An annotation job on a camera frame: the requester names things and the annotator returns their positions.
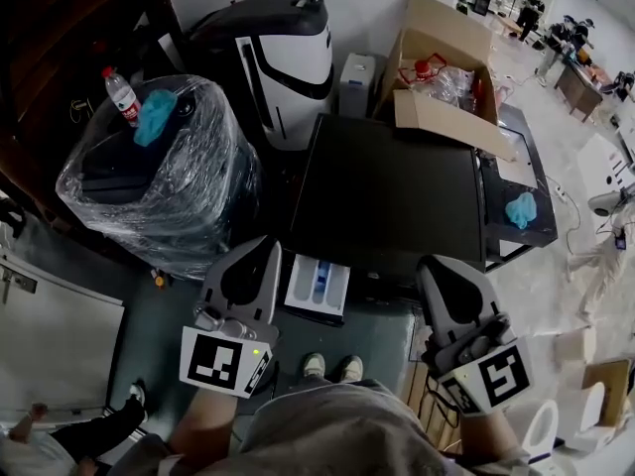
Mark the plastic-wrapped black appliance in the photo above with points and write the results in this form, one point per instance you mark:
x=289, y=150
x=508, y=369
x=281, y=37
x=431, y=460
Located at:
x=164, y=201

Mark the person's left forearm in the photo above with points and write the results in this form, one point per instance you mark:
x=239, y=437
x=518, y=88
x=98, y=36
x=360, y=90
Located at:
x=203, y=424

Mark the small cardboard box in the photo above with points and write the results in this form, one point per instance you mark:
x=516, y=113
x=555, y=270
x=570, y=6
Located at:
x=607, y=375

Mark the person's grey shirt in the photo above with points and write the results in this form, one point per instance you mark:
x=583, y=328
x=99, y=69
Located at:
x=337, y=429

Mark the brown wooden desk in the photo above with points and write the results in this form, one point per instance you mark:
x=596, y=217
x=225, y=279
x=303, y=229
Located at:
x=578, y=87

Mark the white board with holes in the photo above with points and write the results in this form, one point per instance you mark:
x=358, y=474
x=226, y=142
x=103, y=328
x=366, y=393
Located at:
x=600, y=161

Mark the black framed cabinet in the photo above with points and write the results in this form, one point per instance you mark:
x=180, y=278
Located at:
x=516, y=246

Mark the black washing machine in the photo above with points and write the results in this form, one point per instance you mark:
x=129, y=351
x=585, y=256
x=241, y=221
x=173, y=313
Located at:
x=387, y=196

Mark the water bottle red label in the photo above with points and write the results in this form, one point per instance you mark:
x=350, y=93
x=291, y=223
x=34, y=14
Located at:
x=121, y=97

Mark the large cardboard box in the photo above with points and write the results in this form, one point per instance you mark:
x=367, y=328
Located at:
x=446, y=122

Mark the orange round cap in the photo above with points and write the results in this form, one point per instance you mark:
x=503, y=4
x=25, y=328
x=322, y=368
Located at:
x=159, y=280

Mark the person's right forearm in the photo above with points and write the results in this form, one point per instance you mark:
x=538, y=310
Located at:
x=488, y=439

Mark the person's right shoe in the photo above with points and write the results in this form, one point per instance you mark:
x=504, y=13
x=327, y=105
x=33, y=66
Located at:
x=351, y=367

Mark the person's shoe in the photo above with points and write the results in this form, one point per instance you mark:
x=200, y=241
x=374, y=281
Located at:
x=314, y=365
x=351, y=367

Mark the clear jug red cap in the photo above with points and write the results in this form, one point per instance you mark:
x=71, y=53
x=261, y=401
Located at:
x=441, y=84

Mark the white tray with blue items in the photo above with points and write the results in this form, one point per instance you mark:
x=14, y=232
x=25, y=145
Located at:
x=307, y=285

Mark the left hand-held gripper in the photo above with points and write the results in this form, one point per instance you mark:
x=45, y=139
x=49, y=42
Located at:
x=213, y=360

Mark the white cabinet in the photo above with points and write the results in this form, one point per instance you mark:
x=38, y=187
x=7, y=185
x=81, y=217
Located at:
x=54, y=345

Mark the person's left shoe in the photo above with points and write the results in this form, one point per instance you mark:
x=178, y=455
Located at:
x=314, y=365

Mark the white and black appliance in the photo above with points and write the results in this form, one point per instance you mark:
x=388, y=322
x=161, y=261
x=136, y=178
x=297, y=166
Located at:
x=292, y=67

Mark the white toilet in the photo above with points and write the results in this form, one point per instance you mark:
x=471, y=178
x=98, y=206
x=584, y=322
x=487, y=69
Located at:
x=593, y=404
x=541, y=429

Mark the blue cloth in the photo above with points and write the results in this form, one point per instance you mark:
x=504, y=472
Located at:
x=154, y=117
x=521, y=210

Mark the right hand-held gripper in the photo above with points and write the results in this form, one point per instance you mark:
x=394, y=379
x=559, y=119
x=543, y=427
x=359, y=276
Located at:
x=503, y=372

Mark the wooden pallet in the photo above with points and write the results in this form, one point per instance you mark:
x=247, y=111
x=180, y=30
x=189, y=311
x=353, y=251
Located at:
x=417, y=390

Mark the small white appliance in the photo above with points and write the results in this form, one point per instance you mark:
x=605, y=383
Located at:
x=359, y=84

